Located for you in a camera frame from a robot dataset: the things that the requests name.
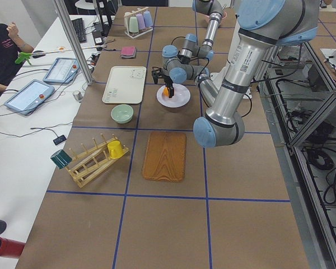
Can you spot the orange fruit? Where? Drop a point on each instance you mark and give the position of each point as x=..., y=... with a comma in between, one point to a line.
x=166, y=92

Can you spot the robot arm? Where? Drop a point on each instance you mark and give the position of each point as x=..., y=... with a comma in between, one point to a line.
x=176, y=67
x=261, y=25

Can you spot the cream bear tray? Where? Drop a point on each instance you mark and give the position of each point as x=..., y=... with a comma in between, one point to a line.
x=125, y=85

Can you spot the brown wooden tray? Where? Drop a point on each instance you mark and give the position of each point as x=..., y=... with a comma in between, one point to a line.
x=165, y=157

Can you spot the white plate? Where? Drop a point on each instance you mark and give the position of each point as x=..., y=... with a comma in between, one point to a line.
x=180, y=98

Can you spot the pink and grey cloths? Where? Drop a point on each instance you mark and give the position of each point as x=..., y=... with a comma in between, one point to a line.
x=128, y=52

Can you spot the green bowl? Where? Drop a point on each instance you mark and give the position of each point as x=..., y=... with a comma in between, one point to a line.
x=122, y=113

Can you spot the green cup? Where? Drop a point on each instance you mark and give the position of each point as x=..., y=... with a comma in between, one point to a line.
x=133, y=25

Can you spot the purple cup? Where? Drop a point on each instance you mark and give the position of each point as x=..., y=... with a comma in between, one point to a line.
x=140, y=20

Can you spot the blue cup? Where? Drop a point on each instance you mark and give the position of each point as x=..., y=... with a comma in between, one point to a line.
x=147, y=19

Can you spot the white cup rack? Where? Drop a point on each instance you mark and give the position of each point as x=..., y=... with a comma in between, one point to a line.
x=127, y=15

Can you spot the yellow mug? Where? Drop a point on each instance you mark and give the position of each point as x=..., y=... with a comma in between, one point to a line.
x=115, y=149

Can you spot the small metal can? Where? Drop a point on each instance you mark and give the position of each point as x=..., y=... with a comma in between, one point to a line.
x=77, y=96

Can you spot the pink bowl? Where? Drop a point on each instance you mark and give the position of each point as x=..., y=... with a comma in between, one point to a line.
x=216, y=16

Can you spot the far teach pendant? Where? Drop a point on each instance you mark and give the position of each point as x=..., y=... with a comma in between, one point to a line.
x=62, y=71

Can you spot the teach pendant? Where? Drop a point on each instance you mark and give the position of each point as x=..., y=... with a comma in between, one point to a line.
x=62, y=71
x=29, y=97

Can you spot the black keyboard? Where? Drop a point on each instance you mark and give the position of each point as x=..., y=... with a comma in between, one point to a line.
x=79, y=29

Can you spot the wooden dish rack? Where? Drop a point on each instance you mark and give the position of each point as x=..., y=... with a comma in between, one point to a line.
x=92, y=162

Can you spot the small black device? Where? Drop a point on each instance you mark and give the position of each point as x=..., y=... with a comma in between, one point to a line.
x=59, y=139

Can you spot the dark green mug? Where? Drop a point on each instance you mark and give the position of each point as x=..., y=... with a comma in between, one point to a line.
x=61, y=159

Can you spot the near teach pendant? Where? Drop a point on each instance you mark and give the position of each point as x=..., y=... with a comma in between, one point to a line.
x=29, y=97

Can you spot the reacher grabber tool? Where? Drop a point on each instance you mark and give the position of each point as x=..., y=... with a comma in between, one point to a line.
x=22, y=56

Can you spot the seated person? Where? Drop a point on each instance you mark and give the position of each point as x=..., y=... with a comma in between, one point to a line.
x=11, y=44

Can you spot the red tube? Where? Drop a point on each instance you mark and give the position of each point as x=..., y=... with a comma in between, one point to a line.
x=10, y=248

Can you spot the aluminium frame post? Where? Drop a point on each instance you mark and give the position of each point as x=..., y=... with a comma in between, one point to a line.
x=65, y=19

